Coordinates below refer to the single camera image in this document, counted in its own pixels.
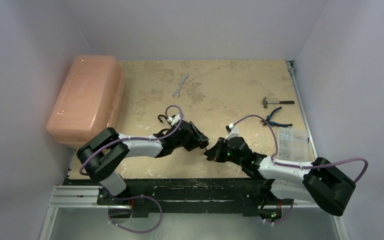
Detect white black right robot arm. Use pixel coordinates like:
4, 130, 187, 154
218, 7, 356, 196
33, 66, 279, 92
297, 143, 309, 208
204, 136, 356, 217

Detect pink translucent plastic box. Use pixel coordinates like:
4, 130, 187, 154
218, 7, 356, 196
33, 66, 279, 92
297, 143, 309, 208
46, 55, 126, 149

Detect small black-handled hammer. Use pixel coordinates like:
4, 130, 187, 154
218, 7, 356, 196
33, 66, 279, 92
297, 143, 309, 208
262, 97, 295, 109

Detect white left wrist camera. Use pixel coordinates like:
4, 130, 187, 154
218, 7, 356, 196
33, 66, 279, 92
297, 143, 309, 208
167, 113, 183, 127

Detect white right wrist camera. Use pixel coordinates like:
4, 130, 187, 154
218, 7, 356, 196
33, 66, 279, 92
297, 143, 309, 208
225, 123, 240, 141

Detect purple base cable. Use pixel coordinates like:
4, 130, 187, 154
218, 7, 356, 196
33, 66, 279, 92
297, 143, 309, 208
261, 198, 295, 226
107, 194, 164, 234

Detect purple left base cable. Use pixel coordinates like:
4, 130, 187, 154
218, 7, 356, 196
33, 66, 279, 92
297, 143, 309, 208
107, 194, 164, 234

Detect black padlock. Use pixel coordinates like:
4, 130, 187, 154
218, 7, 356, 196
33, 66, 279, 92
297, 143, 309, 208
157, 114, 173, 124

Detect silver open-end wrench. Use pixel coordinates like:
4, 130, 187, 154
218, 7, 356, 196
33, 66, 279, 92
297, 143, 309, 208
172, 74, 189, 98

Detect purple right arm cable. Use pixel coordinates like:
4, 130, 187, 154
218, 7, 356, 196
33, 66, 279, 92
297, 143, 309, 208
232, 114, 369, 185

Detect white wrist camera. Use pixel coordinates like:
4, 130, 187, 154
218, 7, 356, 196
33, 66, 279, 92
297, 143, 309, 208
225, 123, 240, 141
167, 113, 183, 127

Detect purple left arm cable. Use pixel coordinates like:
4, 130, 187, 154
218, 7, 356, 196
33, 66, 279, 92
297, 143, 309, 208
78, 104, 185, 176

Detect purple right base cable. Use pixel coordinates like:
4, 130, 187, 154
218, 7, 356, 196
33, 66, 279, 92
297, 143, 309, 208
261, 198, 295, 226

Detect blue-handled pliers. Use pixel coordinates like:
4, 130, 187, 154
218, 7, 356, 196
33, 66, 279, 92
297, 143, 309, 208
261, 106, 294, 128

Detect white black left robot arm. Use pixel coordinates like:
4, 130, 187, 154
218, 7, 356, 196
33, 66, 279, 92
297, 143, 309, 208
76, 120, 209, 205

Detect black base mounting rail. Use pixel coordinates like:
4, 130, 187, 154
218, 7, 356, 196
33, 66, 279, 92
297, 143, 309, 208
63, 178, 292, 218

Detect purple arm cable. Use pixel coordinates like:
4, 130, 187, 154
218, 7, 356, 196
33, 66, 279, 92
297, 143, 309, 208
232, 114, 369, 185
78, 104, 185, 176

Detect clear plastic screw organizer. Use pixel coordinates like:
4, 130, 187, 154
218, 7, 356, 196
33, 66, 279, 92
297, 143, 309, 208
275, 127, 313, 162

